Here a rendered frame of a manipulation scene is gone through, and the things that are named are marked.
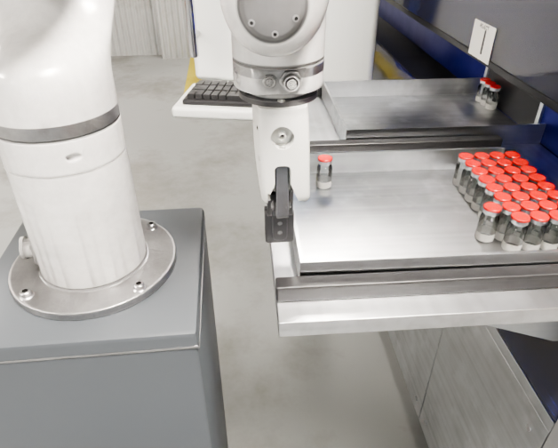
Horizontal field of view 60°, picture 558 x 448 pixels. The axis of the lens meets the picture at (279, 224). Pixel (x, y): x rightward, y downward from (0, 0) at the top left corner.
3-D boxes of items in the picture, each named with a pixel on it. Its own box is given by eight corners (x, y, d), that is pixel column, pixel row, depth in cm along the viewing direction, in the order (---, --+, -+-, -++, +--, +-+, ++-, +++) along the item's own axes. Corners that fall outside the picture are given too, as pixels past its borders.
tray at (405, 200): (498, 167, 75) (504, 147, 73) (602, 274, 54) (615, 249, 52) (281, 174, 73) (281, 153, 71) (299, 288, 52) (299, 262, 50)
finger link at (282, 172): (290, 212, 44) (287, 220, 50) (286, 132, 45) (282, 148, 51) (278, 213, 44) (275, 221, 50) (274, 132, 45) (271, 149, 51)
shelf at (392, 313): (466, 94, 109) (467, 86, 108) (725, 312, 51) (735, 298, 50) (255, 100, 106) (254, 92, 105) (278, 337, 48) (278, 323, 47)
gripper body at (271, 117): (326, 95, 41) (321, 207, 47) (310, 62, 49) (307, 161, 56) (238, 98, 40) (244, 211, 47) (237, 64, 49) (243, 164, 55)
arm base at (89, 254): (-18, 327, 50) (-95, 166, 39) (39, 225, 65) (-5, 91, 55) (170, 314, 51) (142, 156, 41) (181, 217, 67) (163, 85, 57)
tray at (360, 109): (476, 93, 104) (481, 77, 102) (539, 143, 83) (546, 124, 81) (321, 97, 102) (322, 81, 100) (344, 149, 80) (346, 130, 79)
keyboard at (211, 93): (344, 92, 127) (344, 83, 126) (343, 111, 116) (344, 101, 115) (196, 86, 131) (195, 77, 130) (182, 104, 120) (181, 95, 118)
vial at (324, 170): (330, 182, 71) (331, 156, 68) (332, 189, 69) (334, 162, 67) (314, 182, 71) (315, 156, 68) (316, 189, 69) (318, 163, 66)
